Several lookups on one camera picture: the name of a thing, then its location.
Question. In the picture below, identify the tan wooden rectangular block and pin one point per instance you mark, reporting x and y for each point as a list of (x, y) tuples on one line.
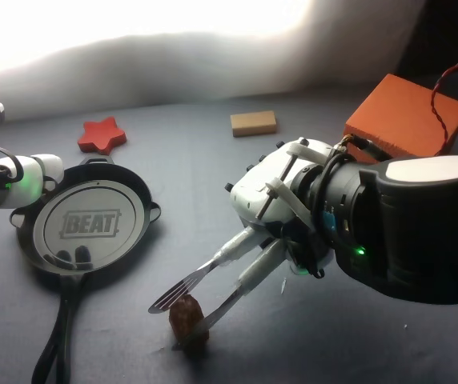
[(253, 122)]

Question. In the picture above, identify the black frying pan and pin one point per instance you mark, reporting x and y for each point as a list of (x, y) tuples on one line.
[(93, 228)]

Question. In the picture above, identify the brown toy meat chunk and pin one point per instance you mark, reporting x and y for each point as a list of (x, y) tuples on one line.
[(185, 316)]

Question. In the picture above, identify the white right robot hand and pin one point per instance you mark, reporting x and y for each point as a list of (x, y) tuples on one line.
[(253, 188)]

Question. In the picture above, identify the red star block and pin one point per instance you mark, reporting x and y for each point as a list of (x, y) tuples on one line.
[(101, 134)]

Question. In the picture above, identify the grey table cloth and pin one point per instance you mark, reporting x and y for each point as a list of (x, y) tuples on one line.
[(213, 180)]

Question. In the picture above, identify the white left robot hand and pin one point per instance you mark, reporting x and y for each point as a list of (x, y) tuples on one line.
[(29, 176)]

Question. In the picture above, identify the white backdrop sheet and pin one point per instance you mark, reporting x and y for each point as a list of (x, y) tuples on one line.
[(173, 60)]

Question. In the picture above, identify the large orange block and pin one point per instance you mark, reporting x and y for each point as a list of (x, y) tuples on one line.
[(397, 108)]

